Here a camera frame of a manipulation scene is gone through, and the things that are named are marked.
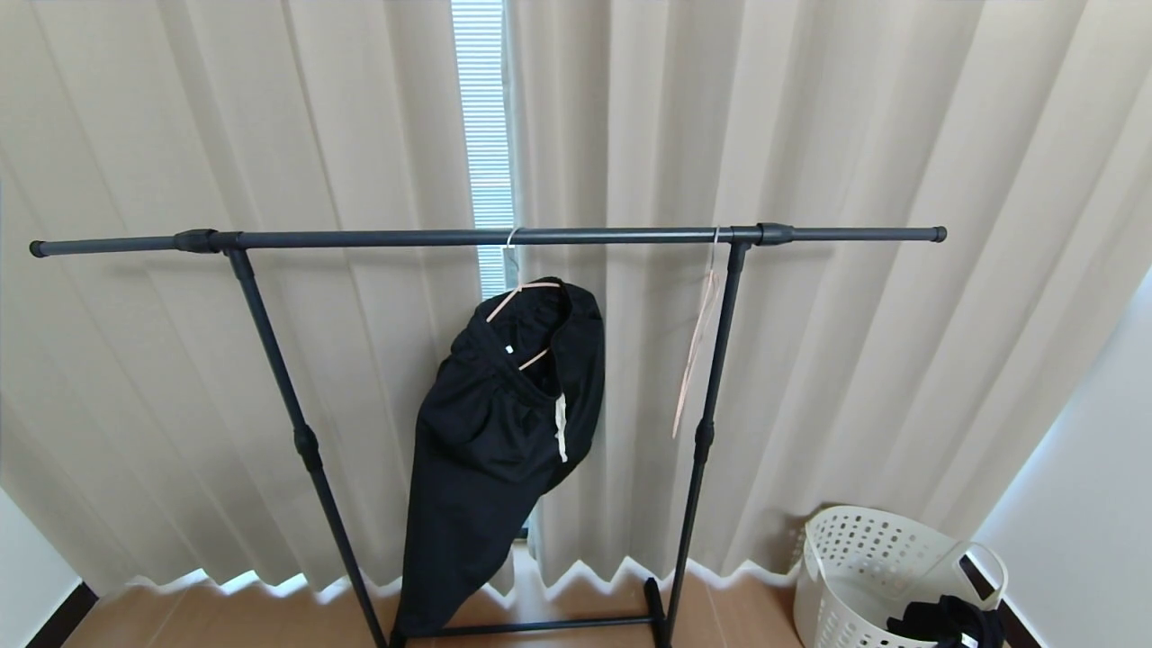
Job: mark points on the pink clothes hanger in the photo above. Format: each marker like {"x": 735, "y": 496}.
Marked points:
{"x": 538, "y": 286}
{"x": 700, "y": 333}

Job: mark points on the black garment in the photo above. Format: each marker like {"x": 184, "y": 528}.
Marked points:
{"x": 945, "y": 621}

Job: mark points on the black clothes rack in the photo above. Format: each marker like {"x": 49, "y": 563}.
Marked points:
{"x": 360, "y": 238}

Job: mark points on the white laundry basket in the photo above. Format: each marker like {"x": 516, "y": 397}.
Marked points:
{"x": 846, "y": 585}

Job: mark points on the window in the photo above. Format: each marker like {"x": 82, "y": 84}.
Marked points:
{"x": 486, "y": 135}

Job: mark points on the beige curtain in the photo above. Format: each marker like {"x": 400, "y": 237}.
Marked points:
{"x": 855, "y": 135}
{"x": 225, "y": 135}

